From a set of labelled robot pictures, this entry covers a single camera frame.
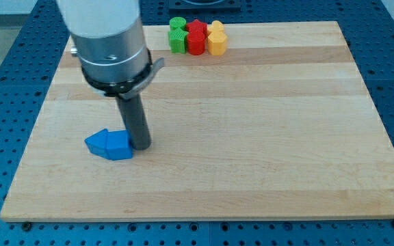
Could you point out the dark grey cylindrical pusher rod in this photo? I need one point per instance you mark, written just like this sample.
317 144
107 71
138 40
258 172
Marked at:
133 116

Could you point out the blue cube block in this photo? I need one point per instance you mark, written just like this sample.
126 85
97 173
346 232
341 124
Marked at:
118 145

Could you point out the blue triangular block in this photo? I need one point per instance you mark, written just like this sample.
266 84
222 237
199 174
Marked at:
97 143

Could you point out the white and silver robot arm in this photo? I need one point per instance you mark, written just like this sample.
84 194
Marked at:
115 60

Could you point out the green star block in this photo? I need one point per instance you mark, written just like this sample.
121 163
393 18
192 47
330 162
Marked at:
178 40

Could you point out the red cylinder block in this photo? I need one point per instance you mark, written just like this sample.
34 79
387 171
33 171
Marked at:
196 42

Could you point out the green cylinder block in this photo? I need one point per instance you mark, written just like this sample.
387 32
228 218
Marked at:
177 22

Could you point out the red star block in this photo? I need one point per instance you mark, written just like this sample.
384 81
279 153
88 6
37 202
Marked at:
196 25

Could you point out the yellow hexagon block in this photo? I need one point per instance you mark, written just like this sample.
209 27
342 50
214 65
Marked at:
217 43

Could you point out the yellow heart block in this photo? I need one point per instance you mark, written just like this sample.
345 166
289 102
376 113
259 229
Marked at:
215 26

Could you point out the light wooden board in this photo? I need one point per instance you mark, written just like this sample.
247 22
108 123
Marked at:
280 127

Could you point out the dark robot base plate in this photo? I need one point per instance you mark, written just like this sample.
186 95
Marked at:
204 4

